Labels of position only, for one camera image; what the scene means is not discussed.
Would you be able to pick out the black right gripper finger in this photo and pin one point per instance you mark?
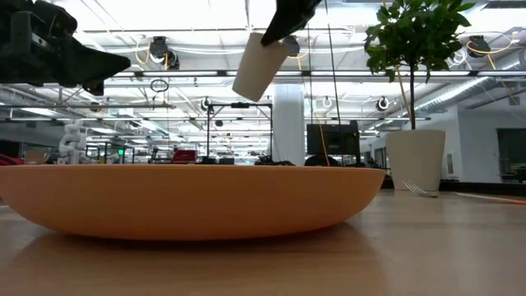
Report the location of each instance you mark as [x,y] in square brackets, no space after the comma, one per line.
[289,18]

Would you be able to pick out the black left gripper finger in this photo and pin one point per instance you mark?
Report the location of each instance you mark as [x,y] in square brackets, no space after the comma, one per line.
[94,88]
[90,63]

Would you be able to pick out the white paper cup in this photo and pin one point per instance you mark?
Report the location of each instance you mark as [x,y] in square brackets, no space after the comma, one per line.
[257,67]

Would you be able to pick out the orange plate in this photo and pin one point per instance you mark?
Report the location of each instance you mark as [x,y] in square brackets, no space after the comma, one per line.
[189,201]

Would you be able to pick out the white humanoid robot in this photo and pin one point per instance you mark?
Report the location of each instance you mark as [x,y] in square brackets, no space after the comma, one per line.
[73,141]

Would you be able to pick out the white column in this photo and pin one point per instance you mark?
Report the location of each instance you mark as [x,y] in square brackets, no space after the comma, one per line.
[289,123]

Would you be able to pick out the red box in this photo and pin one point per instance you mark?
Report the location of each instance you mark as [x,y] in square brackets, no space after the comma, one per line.
[185,156]

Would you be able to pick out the green potted tree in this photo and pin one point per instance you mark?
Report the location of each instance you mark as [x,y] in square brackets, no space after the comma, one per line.
[411,37]

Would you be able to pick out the black monitor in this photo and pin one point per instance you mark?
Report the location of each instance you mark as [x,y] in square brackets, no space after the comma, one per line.
[333,140]

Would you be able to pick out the person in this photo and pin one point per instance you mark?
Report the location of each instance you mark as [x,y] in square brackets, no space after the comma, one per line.
[321,161]

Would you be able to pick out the white plant pot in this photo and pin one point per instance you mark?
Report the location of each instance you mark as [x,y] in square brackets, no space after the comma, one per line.
[415,160]

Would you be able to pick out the black metal frame stand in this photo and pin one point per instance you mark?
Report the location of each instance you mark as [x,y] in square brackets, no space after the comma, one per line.
[239,105]

